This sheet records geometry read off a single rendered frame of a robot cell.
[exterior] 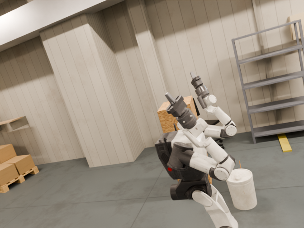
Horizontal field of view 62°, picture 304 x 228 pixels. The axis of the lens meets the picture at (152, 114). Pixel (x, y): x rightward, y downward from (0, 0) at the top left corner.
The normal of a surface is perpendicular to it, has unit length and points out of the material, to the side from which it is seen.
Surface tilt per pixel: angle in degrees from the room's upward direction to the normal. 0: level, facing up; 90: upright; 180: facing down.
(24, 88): 90
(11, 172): 90
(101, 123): 90
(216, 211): 115
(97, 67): 90
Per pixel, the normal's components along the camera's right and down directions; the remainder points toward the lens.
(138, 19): -0.31, 0.29
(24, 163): 0.86, -0.14
